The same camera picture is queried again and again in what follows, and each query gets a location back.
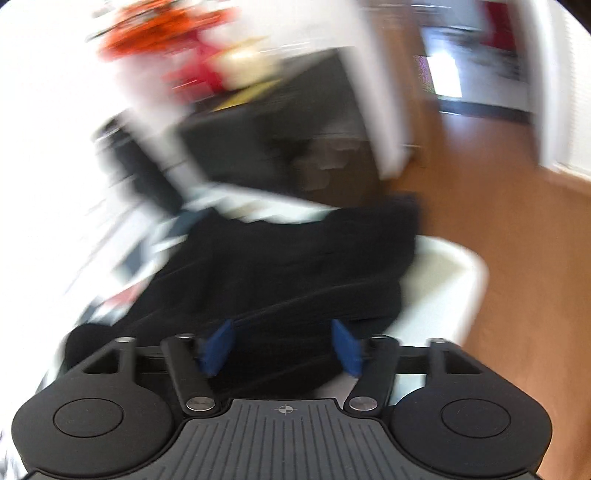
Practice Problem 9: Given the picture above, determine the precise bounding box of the black corduroy garment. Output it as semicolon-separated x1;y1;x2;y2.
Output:
64;194;420;398

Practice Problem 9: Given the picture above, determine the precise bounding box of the white storage box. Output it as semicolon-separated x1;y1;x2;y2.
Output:
317;234;491;407

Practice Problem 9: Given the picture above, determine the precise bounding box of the geometric patterned table cloth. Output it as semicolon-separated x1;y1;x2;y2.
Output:
1;183;329;479

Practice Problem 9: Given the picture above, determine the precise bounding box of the red orange object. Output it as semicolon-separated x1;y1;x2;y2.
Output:
100;1;235;100

